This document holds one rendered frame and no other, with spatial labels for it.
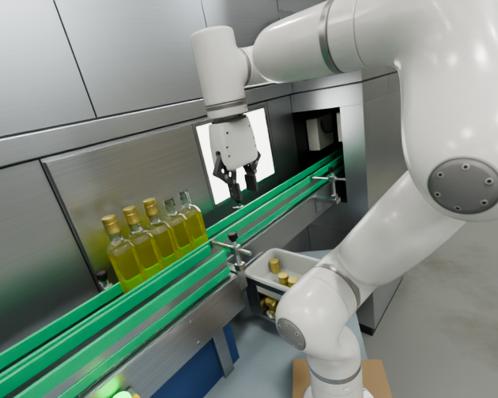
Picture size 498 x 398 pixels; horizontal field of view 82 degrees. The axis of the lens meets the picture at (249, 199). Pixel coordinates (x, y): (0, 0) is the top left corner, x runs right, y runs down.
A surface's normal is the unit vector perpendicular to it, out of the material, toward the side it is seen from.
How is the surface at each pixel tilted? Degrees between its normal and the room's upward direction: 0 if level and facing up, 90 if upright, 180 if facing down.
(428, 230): 74
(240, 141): 91
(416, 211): 50
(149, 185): 90
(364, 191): 90
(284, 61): 108
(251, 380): 0
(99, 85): 90
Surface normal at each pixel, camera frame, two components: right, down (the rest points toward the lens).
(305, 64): -0.46, 0.85
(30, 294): 0.73, 0.10
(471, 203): -0.52, 0.63
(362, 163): -0.65, 0.38
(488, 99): -0.51, -0.42
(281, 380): -0.19, -0.92
